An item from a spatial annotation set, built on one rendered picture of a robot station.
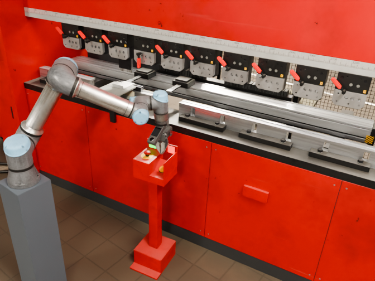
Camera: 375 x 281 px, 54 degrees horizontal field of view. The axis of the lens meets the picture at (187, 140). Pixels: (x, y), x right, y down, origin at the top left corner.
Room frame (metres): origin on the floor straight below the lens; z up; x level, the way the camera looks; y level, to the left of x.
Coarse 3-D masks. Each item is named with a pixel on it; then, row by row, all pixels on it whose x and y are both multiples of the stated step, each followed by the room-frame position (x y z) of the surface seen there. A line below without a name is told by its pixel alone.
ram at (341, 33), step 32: (32, 0) 2.68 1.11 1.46; (64, 0) 2.55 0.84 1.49; (96, 0) 2.42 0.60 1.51; (128, 0) 2.31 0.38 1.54; (160, 0) 2.20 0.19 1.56; (192, 0) 2.11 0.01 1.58; (224, 0) 2.02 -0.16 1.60; (256, 0) 1.95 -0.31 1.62; (288, 0) 1.87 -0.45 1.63; (320, 0) 1.81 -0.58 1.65; (352, 0) 1.74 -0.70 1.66; (128, 32) 2.31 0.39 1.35; (192, 32) 2.11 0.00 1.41; (224, 32) 2.02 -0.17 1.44; (256, 32) 1.94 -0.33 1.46; (288, 32) 1.86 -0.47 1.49; (320, 32) 1.79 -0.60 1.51; (352, 32) 1.73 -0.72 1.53; (320, 64) 1.78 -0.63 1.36
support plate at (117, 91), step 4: (108, 84) 2.33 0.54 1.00; (100, 88) 2.26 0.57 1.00; (104, 88) 2.26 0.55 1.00; (108, 88) 2.26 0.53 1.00; (112, 88) 2.27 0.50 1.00; (116, 88) 2.27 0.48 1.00; (128, 88) 2.28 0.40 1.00; (132, 88) 2.28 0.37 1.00; (112, 92) 2.20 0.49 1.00; (116, 92) 2.20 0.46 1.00; (120, 92) 2.20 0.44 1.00; (124, 92) 2.21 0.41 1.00
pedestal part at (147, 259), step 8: (144, 240) 1.83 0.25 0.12; (168, 240) 1.84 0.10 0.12; (136, 248) 1.75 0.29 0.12; (144, 248) 1.76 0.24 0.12; (152, 248) 1.76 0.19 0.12; (160, 248) 1.76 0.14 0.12; (168, 248) 1.77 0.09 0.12; (136, 256) 1.73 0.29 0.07; (144, 256) 1.71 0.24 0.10; (152, 256) 1.69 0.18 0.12; (160, 256) 1.69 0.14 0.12; (168, 256) 1.74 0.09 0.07; (136, 264) 1.72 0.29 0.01; (144, 264) 1.71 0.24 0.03; (152, 264) 1.68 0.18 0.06; (160, 264) 1.66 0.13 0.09; (144, 272) 1.66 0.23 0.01; (152, 272) 1.66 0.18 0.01; (160, 272) 1.66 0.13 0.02
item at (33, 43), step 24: (0, 0) 2.58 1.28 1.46; (0, 24) 2.55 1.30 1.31; (24, 24) 2.72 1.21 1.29; (48, 24) 2.91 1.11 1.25; (0, 48) 2.57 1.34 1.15; (24, 48) 2.69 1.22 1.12; (48, 48) 2.88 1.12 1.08; (0, 72) 2.59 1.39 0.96; (24, 72) 2.65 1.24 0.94; (0, 96) 2.62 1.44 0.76; (24, 96) 2.62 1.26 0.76; (0, 120) 2.65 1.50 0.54
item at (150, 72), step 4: (140, 68) 2.60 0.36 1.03; (144, 68) 2.61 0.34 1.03; (136, 72) 2.55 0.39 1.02; (140, 72) 2.54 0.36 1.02; (144, 72) 2.53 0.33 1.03; (148, 72) 2.53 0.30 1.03; (152, 72) 2.56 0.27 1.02; (136, 76) 2.50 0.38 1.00; (140, 76) 2.51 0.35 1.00; (144, 76) 2.52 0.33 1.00; (148, 76) 2.51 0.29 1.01; (152, 76) 2.56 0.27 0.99; (128, 80) 2.42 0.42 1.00; (132, 80) 2.42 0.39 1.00
